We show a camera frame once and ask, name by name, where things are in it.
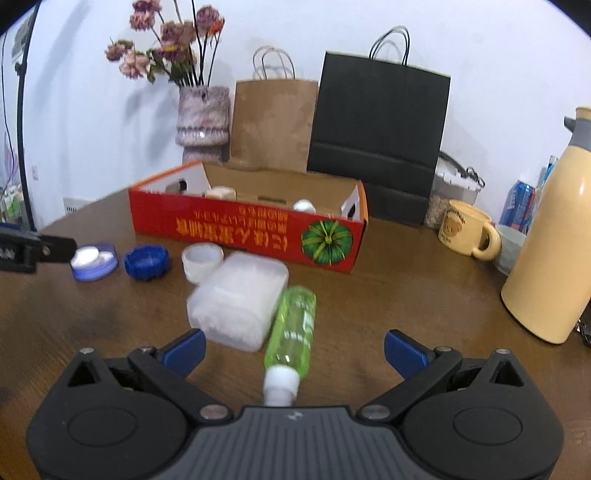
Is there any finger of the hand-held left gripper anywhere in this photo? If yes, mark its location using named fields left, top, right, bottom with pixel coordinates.
left=36, top=234, right=78, bottom=265

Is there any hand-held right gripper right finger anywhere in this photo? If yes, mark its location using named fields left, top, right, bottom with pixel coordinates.
left=358, top=329, right=525, bottom=423

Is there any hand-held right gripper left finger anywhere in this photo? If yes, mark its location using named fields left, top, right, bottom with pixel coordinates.
left=67, top=329, right=234, bottom=423

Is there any light blue lid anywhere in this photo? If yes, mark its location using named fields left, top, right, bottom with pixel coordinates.
left=70, top=242, right=118, bottom=282

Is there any white cylindrical cap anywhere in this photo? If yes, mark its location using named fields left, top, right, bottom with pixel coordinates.
left=181, top=243, right=225, bottom=284

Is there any dark blue ribbed cap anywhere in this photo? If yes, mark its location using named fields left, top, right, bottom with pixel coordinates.
left=124, top=245, right=170, bottom=281

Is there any green plastic bottle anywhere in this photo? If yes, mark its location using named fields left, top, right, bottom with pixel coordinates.
left=262, top=285, right=317, bottom=408

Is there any red cardboard box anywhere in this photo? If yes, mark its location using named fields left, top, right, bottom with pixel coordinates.
left=128, top=160, right=370, bottom=274

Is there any cluttered storage shelf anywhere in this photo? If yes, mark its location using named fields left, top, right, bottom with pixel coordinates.
left=0, top=182, right=24, bottom=222

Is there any translucent cotton swab box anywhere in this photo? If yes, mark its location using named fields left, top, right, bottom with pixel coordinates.
left=186, top=251, right=290, bottom=353

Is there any black light stand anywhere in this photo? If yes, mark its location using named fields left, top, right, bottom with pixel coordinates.
left=0, top=0, right=42, bottom=232

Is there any yellow bear mug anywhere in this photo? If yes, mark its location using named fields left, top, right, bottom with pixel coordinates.
left=438, top=200, right=502, bottom=262

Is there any clear oat storage jar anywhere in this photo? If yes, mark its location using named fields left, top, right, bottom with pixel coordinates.
left=424, top=151, right=485, bottom=230

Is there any yellow thermos jug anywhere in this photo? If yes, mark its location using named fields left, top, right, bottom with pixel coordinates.
left=501, top=106, right=591, bottom=344

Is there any black keys bundle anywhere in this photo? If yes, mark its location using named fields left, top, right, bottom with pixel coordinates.
left=575, top=307, right=591, bottom=348

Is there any blue soda can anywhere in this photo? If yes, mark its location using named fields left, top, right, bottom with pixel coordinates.
left=499, top=181, right=537, bottom=234

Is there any mottled pink ceramic vase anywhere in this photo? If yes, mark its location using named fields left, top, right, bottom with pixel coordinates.
left=175, top=85, right=232, bottom=163

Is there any blue carton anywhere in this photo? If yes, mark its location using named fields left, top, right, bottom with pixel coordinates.
left=538, top=156, right=559, bottom=195

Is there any black paper bag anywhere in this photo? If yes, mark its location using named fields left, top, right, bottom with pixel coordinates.
left=307, top=26, right=452, bottom=228

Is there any dried pink rose bouquet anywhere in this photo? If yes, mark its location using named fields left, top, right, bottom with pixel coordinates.
left=105, top=0, right=227, bottom=88

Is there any brown paper bag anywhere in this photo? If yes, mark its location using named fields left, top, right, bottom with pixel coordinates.
left=229, top=45, right=320, bottom=174

